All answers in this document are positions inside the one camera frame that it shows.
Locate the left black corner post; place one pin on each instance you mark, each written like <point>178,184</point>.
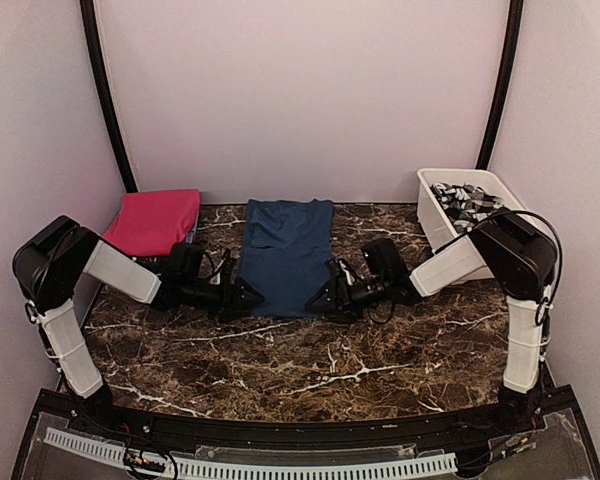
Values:
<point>105,97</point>

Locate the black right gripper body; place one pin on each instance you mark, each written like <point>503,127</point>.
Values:
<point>351,299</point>

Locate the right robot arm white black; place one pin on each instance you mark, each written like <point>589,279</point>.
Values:
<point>520,249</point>

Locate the black front rail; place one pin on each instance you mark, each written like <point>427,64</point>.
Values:
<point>462,429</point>

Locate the dark blue garment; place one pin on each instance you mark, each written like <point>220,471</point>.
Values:
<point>286,246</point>

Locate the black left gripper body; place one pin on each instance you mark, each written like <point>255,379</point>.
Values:
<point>219,301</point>

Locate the right black corner post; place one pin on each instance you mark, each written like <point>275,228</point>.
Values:
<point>506,65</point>

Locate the white slotted cable duct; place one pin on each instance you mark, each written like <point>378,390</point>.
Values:
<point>240,464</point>

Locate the folded light blue shirt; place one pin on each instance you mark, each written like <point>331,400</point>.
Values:
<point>192,234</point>

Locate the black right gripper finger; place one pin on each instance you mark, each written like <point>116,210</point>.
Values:
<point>329,313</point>
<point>322,298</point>

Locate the black corner post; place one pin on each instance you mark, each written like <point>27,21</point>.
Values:
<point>506,65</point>
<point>105,97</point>

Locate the black white patterned garment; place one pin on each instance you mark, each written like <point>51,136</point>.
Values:
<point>465,205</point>

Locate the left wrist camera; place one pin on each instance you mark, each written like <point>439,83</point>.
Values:
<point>222,274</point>

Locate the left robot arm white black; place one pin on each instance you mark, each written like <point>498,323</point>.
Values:
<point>49,266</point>

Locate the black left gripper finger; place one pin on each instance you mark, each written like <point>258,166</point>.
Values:
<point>236,310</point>
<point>246,293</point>

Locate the white plastic laundry bin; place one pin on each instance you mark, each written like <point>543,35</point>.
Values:
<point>436,225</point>

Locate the pink trousers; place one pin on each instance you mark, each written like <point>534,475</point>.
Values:
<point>150,223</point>

